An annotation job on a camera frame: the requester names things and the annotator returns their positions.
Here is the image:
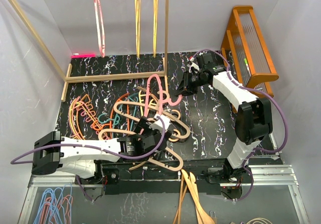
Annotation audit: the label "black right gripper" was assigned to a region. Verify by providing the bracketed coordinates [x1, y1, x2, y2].
[174, 70, 208, 97]

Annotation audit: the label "pink plastic hanger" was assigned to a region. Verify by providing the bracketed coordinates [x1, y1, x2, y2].
[93, 0, 105, 58]
[142, 73, 183, 119]

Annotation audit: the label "yellow velvet hanger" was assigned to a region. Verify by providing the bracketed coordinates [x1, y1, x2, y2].
[152, 0, 158, 58]
[134, 0, 141, 58]

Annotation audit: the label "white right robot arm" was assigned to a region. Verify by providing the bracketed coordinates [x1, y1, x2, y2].
[176, 52, 273, 182]

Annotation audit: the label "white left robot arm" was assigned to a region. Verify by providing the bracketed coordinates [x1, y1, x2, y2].
[32, 115, 173, 183]

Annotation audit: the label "wooden hangers on floor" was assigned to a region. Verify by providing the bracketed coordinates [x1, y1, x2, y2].
[173, 169, 217, 223]

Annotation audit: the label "beige plastic hanger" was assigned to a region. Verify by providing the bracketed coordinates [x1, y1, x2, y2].
[98, 96, 191, 172]

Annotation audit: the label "teal thin hanger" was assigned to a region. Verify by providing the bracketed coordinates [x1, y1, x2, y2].
[97, 92, 141, 132]

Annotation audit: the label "orange wooden shelf rack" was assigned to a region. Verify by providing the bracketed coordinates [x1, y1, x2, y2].
[221, 6, 279, 97]

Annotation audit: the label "orange thin hanger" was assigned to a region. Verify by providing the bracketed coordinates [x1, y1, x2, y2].
[68, 94, 121, 140]

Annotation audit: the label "pink tape strip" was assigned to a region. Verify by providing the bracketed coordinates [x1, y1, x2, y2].
[71, 54, 96, 59]

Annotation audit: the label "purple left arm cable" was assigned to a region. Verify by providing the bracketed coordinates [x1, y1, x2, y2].
[10, 116, 168, 202]

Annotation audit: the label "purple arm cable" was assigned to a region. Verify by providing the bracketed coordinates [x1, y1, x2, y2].
[10, 116, 168, 202]
[192, 49, 289, 202]

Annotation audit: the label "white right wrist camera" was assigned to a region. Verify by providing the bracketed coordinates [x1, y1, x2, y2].
[187, 57, 200, 74]

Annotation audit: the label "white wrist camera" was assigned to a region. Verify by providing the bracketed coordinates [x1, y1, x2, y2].
[187, 57, 200, 74]
[150, 114, 171, 132]

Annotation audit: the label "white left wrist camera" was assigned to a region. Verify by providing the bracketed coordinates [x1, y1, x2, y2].
[150, 114, 171, 132]

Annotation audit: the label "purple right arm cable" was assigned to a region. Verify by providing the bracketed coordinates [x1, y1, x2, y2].
[192, 49, 289, 202]

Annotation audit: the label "wooden clothes rack frame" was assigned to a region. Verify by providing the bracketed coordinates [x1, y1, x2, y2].
[7, 0, 169, 102]

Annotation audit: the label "blue wire hangers pile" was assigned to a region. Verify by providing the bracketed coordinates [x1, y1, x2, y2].
[32, 183, 73, 224]

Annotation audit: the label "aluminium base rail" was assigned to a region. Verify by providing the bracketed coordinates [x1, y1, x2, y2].
[220, 165, 299, 186]

